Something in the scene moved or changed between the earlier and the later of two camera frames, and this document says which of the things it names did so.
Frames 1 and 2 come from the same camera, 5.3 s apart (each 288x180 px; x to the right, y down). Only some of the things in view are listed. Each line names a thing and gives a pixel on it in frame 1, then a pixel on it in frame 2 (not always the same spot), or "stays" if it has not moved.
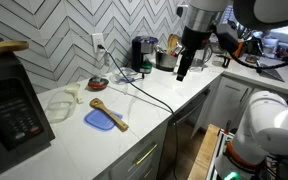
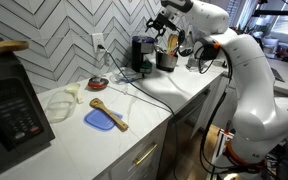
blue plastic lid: x=98 y=118 stays
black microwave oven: x=16 y=127 stays
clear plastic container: x=60 y=106 stays
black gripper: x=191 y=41 → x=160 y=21
